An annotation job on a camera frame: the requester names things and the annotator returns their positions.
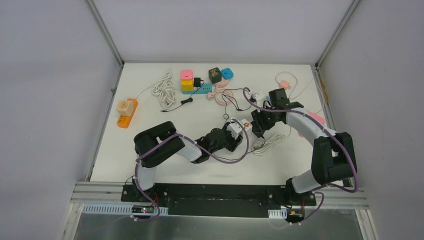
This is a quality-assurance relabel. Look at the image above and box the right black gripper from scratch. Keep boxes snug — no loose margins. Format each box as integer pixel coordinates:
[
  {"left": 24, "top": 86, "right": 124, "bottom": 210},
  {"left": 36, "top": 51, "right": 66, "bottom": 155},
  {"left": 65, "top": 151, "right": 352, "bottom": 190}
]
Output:
[{"left": 251, "top": 104, "right": 280, "bottom": 133}]

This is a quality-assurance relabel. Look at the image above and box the pink charger plug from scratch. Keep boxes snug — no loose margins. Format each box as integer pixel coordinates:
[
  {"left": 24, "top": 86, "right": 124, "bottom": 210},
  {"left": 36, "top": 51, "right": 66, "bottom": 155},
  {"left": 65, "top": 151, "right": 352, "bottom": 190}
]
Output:
[{"left": 279, "top": 80, "right": 291, "bottom": 90}]

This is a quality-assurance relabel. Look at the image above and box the pink triangular power strip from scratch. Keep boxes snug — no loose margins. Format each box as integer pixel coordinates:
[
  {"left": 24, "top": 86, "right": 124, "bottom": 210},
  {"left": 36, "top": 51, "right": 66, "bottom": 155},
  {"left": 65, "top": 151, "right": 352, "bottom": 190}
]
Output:
[{"left": 296, "top": 110, "right": 327, "bottom": 143}]

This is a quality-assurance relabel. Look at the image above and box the white cube adapter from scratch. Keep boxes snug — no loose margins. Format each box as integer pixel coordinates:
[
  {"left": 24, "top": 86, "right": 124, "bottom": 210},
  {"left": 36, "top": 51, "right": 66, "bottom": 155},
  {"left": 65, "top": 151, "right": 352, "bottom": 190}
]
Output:
[{"left": 241, "top": 119, "right": 253, "bottom": 133}]

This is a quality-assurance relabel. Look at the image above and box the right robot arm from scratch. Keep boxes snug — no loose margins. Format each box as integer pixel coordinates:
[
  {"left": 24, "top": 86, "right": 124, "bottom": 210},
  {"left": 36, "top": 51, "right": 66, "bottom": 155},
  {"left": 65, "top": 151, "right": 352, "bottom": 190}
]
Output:
[{"left": 243, "top": 87, "right": 358, "bottom": 205}]

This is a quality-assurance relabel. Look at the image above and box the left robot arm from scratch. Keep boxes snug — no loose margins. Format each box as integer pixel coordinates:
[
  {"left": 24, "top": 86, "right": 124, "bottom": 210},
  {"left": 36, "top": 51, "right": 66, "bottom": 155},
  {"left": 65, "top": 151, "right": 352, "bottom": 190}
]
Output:
[{"left": 132, "top": 118, "right": 249, "bottom": 203}]

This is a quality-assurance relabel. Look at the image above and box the pink round socket base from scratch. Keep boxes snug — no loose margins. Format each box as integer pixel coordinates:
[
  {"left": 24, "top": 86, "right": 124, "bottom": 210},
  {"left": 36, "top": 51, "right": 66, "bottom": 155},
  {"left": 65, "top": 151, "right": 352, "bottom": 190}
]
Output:
[{"left": 212, "top": 79, "right": 230, "bottom": 88}]

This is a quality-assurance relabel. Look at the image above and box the small black plug adapter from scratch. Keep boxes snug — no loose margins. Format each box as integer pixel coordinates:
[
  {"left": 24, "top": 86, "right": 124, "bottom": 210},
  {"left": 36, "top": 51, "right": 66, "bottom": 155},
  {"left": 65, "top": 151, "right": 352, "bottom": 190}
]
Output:
[{"left": 193, "top": 77, "right": 205, "bottom": 88}]

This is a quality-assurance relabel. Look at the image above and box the blue cube adapter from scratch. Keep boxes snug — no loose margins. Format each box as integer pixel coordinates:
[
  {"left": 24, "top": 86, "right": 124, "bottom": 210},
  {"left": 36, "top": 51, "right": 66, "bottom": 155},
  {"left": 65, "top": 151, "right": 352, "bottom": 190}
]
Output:
[{"left": 220, "top": 67, "right": 234, "bottom": 80}]

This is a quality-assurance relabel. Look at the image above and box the teal power strip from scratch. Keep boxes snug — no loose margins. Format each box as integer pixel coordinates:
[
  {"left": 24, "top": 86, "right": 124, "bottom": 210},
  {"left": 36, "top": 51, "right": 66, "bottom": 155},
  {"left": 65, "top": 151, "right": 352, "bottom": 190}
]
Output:
[{"left": 182, "top": 83, "right": 213, "bottom": 95}]

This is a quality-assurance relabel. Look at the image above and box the dark green cube adapter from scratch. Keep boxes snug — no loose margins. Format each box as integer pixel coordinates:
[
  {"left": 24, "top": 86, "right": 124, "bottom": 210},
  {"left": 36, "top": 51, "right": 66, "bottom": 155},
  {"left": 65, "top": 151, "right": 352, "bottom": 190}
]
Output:
[{"left": 208, "top": 67, "right": 222, "bottom": 84}]

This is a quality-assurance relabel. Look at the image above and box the yellow cube adapter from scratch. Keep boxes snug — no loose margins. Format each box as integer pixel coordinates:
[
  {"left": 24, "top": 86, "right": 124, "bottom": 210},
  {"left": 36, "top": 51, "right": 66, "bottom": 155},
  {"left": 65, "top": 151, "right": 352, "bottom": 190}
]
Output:
[{"left": 180, "top": 79, "right": 194, "bottom": 92}]

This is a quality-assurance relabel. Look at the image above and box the pink cube adapter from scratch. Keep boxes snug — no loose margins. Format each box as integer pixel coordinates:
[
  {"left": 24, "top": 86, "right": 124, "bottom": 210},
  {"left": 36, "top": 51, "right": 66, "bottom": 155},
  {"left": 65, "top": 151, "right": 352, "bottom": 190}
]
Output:
[{"left": 179, "top": 69, "right": 194, "bottom": 81}]

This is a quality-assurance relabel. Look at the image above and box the orange power strip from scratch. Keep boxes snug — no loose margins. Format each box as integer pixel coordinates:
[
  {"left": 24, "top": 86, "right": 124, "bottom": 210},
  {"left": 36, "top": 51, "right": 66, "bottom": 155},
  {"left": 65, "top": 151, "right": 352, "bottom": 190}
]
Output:
[{"left": 116, "top": 98, "right": 138, "bottom": 129}]

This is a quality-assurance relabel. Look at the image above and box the beige cube adapter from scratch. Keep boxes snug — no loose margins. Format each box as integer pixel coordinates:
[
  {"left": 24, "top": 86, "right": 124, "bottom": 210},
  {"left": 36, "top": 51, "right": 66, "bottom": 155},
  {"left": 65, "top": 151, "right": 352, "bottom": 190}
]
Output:
[{"left": 116, "top": 100, "right": 134, "bottom": 117}]

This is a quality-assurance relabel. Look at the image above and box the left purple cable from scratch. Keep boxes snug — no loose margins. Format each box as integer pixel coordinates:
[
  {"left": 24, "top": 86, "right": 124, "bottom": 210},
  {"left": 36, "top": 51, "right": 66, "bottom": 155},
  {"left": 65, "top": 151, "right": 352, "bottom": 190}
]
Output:
[{"left": 130, "top": 118, "right": 250, "bottom": 222}]

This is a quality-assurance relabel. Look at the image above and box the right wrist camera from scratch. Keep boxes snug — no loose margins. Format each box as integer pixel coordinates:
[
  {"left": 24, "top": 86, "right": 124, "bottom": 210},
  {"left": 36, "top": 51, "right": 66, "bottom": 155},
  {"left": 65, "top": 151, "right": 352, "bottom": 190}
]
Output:
[{"left": 250, "top": 92, "right": 267, "bottom": 107}]

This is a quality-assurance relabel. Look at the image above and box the white coiled power cable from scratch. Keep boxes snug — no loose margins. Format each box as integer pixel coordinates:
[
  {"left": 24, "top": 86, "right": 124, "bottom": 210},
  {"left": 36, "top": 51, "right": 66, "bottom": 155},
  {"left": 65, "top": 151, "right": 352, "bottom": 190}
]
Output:
[{"left": 251, "top": 127, "right": 292, "bottom": 157}]

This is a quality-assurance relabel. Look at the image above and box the black thin cable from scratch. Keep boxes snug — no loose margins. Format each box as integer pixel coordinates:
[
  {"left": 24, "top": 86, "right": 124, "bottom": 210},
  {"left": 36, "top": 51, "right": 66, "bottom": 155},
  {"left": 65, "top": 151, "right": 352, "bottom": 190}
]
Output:
[{"left": 211, "top": 87, "right": 266, "bottom": 163}]

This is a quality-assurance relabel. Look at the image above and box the pink coiled cable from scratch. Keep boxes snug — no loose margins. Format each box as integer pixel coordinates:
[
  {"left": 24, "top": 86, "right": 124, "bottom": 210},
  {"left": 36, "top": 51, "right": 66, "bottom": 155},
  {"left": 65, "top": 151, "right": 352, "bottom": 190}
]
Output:
[{"left": 206, "top": 90, "right": 235, "bottom": 107}]

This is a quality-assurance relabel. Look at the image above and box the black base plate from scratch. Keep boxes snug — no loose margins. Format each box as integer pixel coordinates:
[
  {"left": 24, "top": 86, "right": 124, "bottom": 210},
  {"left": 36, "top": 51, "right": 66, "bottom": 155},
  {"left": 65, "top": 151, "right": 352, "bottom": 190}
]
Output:
[{"left": 121, "top": 183, "right": 317, "bottom": 218}]

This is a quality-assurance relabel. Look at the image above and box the white bundled cable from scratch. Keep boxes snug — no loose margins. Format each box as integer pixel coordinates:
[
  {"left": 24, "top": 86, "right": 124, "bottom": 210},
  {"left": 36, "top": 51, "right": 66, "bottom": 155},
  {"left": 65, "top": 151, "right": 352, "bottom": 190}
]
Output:
[{"left": 135, "top": 68, "right": 178, "bottom": 111}]

